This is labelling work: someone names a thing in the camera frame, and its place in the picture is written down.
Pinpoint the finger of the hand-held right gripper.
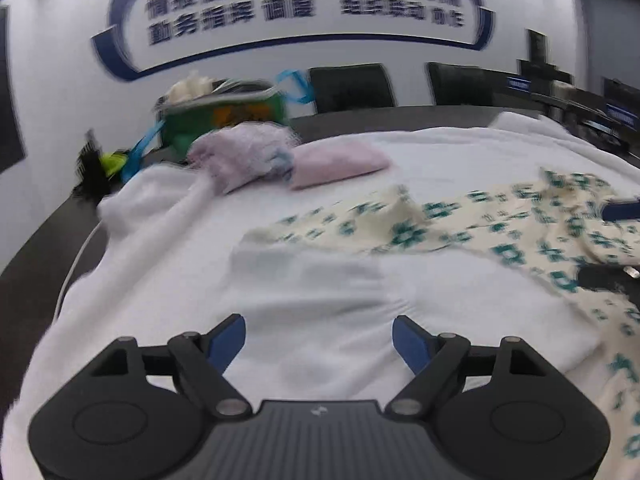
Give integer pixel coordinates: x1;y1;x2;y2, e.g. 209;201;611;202
576;265;640;295
601;199;640;223

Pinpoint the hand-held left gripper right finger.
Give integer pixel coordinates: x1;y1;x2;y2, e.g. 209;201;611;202
387;315;553;418

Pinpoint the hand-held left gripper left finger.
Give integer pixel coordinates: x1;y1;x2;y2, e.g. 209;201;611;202
90;313;251;418

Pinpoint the cream garment with green flowers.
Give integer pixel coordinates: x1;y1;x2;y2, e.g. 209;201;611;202
245;169;640;466

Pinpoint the pastel floral ruffled garment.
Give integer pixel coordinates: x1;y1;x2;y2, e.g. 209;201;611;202
186;122;302;195

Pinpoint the pink dotted garment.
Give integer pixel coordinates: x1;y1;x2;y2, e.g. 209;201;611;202
291;141;392;191

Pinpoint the white terry towel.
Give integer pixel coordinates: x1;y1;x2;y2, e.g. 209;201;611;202
0;112;640;480

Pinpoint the black office chair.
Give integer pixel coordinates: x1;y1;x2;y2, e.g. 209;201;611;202
426;62;512;107
307;63;397;114

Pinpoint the yellow-green cloth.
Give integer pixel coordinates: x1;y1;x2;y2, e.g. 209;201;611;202
98;148;132;178

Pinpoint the cream cloth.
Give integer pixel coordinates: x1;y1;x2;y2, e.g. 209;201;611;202
164;73;217;104

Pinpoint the white cable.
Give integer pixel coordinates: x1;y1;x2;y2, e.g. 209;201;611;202
54;219;104;322

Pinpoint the green zip bag blue strap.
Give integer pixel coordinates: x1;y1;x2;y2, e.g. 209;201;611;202
120;69;315;182

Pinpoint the black wall screen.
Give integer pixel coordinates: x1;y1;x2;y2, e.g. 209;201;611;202
0;5;27;175

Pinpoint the blue wall lettering sign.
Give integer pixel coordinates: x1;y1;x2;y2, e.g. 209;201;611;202
90;0;497;83

